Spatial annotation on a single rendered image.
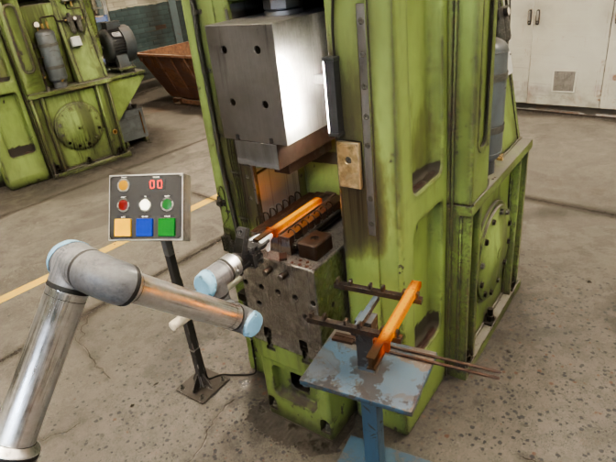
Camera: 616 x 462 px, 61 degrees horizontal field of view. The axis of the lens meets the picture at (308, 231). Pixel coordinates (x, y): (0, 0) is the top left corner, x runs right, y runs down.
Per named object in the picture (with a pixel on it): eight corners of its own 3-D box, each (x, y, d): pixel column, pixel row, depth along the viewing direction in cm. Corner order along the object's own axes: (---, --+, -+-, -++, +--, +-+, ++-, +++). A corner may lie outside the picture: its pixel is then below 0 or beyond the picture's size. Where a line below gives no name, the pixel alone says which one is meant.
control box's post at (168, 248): (203, 389, 275) (154, 201, 226) (198, 386, 277) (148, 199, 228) (208, 384, 278) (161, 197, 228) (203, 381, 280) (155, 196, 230)
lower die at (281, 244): (291, 255, 205) (288, 236, 201) (252, 245, 216) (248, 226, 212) (346, 212, 235) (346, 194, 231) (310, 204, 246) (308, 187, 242)
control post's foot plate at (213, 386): (203, 406, 264) (199, 392, 260) (173, 390, 276) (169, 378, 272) (232, 379, 279) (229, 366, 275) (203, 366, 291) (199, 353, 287)
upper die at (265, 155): (280, 170, 189) (276, 145, 185) (237, 163, 200) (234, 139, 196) (341, 135, 219) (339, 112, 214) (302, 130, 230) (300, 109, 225)
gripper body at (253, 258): (250, 257, 203) (229, 272, 195) (247, 237, 199) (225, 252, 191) (265, 261, 199) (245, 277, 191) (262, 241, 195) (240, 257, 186)
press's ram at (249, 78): (307, 148, 177) (293, 22, 159) (224, 137, 199) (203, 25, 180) (368, 115, 207) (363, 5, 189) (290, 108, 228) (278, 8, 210)
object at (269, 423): (318, 480, 220) (318, 478, 219) (217, 426, 252) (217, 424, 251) (365, 417, 247) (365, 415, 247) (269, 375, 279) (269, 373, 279)
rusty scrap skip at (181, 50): (216, 115, 783) (205, 57, 744) (145, 104, 901) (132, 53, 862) (272, 96, 860) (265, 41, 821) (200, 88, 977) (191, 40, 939)
